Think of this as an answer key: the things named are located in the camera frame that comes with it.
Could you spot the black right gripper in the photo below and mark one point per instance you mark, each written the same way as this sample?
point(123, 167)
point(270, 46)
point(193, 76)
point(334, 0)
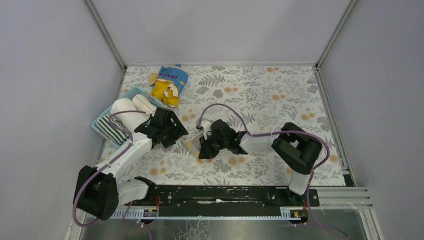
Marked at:
point(209, 144)

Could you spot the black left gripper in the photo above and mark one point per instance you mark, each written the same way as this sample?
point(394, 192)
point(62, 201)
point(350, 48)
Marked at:
point(171, 126)

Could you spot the grey yellow patterned towel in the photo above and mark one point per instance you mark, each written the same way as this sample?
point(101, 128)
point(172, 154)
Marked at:
point(193, 145)

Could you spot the cream terry towel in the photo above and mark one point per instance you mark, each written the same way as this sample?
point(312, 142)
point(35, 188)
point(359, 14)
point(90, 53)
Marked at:
point(143, 104)

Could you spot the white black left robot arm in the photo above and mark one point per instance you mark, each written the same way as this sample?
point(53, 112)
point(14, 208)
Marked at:
point(99, 190)

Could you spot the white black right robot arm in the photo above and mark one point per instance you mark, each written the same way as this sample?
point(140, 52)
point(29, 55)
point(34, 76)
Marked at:
point(297, 148)

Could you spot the floral patterned table mat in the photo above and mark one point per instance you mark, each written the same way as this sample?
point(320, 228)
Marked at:
point(260, 98)

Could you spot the light blue plastic basket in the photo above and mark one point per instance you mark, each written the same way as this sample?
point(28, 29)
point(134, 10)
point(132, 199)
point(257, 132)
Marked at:
point(130, 94)

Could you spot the blue yellow printed towel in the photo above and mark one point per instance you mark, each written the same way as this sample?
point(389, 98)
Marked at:
point(168, 83)

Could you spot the black white striped rolled towel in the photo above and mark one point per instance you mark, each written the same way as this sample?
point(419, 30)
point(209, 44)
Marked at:
point(113, 134)

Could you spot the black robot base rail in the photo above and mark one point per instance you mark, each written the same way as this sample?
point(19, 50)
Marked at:
point(196, 195)

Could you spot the white slotted cable duct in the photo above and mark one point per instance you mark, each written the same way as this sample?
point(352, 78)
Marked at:
point(209, 212)

